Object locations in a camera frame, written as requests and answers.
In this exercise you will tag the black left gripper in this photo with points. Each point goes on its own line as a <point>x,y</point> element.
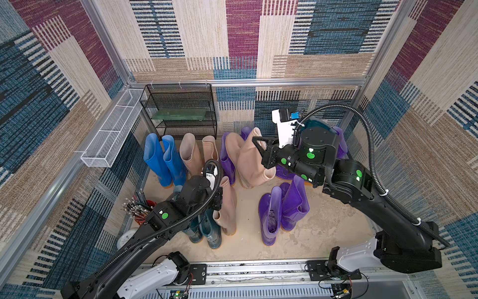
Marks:
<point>217,205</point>

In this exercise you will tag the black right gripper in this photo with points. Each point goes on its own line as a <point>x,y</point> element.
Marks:
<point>269,157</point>

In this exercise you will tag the beige rain boot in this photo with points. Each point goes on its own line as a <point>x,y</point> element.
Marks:
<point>190,154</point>
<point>210,148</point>
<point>226,217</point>

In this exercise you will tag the purple rain boot front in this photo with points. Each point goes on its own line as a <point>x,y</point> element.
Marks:
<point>270,214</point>

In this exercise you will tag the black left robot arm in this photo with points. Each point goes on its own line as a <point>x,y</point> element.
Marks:
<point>116,278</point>

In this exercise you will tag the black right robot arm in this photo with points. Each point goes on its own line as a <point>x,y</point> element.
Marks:
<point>317,153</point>

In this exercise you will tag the red pen holder cup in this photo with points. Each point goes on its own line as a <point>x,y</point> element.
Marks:
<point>138,207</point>

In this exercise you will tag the green tray on rack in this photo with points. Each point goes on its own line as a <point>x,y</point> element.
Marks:
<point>174,114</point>

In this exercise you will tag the white round clock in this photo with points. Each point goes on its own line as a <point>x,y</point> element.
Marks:
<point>124,239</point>

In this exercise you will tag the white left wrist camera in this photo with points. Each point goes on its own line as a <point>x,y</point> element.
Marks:
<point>210,172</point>

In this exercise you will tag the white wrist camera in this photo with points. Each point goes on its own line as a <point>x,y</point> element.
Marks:
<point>286,122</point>
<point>210,172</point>

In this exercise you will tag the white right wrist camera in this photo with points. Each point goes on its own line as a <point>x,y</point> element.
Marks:
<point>286,122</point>

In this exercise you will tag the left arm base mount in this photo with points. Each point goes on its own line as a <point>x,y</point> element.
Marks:
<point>175,270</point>

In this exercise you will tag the black wire mesh shelf rack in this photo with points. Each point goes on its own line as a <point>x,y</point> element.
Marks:
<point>156,97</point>

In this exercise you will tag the white wire mesh basket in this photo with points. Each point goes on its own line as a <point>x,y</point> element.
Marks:
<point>109,140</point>

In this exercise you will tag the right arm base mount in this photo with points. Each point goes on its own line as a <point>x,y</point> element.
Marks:
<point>344,260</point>

